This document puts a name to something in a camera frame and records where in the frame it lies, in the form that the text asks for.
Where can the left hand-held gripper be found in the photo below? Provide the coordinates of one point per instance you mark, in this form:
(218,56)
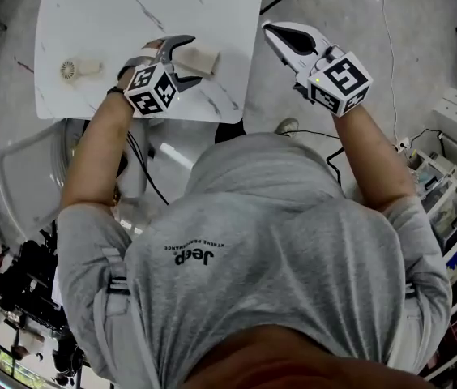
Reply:
(151,91)

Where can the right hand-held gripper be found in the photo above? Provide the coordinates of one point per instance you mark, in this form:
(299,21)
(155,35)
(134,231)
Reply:
(342,83)

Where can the beige glasses case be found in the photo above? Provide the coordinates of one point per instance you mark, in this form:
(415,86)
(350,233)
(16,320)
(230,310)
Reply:
(200,59)

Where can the person's left forearm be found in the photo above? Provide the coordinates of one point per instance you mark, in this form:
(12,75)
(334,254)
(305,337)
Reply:
(95,152)

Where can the person's right forearm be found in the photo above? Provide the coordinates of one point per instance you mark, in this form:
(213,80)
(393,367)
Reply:
(370,160)

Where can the black wristband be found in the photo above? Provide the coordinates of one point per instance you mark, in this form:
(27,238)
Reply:
(116,91)

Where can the person's grey shoe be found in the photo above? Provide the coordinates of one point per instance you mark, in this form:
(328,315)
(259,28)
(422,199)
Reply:
(287,126)

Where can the small beige handheld fan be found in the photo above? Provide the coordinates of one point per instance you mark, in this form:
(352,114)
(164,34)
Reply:
(78,69)

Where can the white power strip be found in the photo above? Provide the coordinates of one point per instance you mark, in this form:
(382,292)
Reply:
(403,145)

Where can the white plastic chair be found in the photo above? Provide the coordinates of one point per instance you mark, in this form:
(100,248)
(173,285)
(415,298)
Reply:
(30,176)

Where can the grey t-shirt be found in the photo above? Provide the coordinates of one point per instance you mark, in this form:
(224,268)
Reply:
(261,237)

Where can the white storage shelf rack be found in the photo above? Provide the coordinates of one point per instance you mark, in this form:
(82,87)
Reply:
(451,217)

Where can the black equipment pile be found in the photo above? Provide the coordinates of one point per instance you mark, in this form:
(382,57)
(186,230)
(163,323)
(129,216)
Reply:
(30,282)

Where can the person's chin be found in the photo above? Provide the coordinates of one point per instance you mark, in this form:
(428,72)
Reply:
(305,363)

